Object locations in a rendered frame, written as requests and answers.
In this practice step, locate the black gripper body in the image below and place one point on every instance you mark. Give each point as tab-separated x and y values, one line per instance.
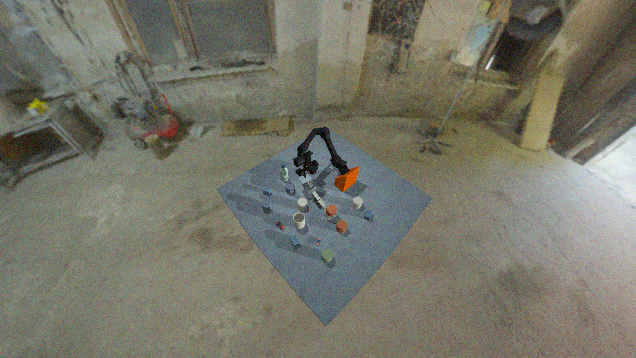
300	172

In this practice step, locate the green cylinder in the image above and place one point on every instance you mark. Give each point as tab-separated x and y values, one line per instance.
327	255

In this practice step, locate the brown cylinder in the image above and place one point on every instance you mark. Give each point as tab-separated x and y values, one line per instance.
331	210
341	226

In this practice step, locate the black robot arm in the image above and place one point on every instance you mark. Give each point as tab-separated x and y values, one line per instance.
303	156

